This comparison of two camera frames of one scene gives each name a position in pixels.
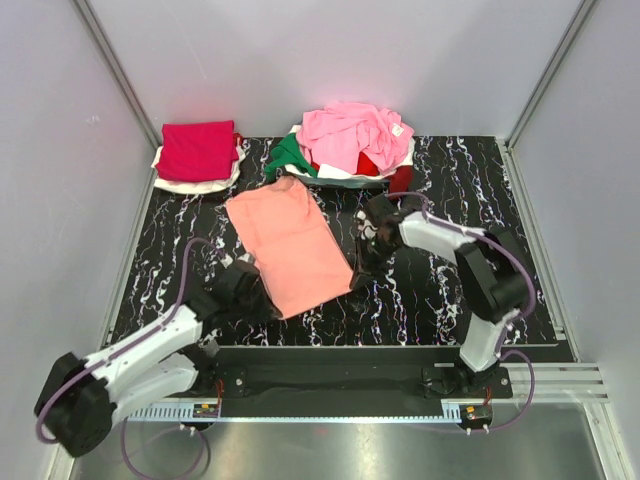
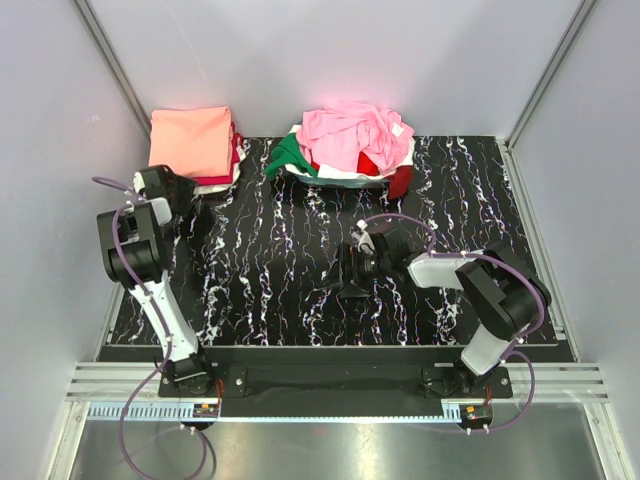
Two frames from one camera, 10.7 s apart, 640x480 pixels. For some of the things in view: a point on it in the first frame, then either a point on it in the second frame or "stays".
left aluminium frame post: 93,25 stays
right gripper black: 362,276 -> 358,287
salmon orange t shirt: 291,244 -> 194,142
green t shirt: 288,152 stays
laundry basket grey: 353,183 stays
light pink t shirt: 338,134 stays
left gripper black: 267,308 -> 186,188
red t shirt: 401,181 stays
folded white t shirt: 198,187 stays
